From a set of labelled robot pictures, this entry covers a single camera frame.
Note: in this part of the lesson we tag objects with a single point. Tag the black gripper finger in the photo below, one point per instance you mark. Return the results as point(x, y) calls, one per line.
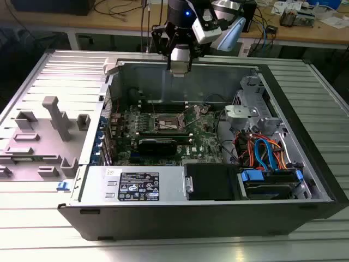
point(197, 50)
point(163, 38)

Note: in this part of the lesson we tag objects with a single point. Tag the silver topped CPU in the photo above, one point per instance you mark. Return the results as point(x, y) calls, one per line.
point(180, 68)

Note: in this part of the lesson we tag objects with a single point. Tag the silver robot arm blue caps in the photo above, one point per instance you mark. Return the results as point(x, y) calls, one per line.
point(229, 8)

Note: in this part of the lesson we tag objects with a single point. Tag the black RAM slot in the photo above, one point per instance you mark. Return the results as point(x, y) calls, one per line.
point(163, 132)
point(163, 110)
point(163, 101)
point(163, 135)
point(184, 138)
point(163, 107)
point(163, 104)

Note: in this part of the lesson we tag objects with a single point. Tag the CPU socket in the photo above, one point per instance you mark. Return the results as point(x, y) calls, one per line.
point(167, 122)

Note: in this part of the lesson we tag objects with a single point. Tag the blue expansion slot clip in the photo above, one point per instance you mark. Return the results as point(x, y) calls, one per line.
point(99, 135)
point(96, 149)
point(103, 121)
point(94, 160)

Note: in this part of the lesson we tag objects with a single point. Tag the blue expansion slot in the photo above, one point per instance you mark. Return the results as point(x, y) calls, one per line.
point(135, 157)

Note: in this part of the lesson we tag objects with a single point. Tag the black drive bay cover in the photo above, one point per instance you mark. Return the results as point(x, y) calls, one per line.
point(210, 181)

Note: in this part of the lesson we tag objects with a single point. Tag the round coin battery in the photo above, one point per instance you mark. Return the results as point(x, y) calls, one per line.
point(203, 109)

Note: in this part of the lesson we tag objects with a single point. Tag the black tower box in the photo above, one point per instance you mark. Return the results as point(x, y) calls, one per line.
point(250, 16)

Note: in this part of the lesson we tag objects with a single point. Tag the wooden desk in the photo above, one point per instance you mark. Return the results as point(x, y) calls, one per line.
point(95, 23)

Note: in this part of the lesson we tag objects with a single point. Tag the metal drive cage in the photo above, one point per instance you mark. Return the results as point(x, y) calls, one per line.
point(237, 112)

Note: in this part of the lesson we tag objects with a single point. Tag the small black adapter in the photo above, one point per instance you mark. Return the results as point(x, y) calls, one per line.
point(272, 29)

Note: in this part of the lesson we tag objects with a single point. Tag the green motherboard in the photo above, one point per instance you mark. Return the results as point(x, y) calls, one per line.
point(203, 142)

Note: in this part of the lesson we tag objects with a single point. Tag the silver metal port block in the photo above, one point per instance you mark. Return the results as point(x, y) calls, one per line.
point(115, 127)
point(115, 116)

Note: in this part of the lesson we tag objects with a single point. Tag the white paper sheets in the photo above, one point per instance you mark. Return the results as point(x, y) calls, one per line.
point(279, 6)
point(335, 21)

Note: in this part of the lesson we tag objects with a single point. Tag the copper finned heatsink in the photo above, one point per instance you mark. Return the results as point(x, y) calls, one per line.
point(289, 17)

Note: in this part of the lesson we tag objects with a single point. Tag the black graphics card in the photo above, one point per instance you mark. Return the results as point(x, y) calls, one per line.
point(156, 148)

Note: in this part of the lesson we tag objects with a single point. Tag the green circuit board part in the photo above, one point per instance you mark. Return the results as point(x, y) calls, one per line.
point(306, 19)

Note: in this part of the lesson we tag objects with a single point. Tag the large black box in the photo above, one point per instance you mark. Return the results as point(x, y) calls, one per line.
point(54, 6)

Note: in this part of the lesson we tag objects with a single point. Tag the hard disk in blue carrier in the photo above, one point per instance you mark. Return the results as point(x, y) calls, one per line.
point(252, 175)

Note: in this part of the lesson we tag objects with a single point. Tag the black office chair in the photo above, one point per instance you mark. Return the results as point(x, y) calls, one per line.
point(24, 54)

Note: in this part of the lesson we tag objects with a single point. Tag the grey power supply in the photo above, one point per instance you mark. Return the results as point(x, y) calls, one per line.
point(92, 177)

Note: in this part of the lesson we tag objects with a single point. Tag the grey parts rack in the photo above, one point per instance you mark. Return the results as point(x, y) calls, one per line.
point(41, 142)

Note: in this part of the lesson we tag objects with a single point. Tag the black PC case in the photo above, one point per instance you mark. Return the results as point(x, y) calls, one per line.
point(163, 221)

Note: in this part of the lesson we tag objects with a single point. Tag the small blue clip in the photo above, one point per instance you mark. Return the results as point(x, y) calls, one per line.
point(62, 187)

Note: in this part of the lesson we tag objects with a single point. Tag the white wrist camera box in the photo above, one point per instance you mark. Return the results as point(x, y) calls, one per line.
point(205, 30)

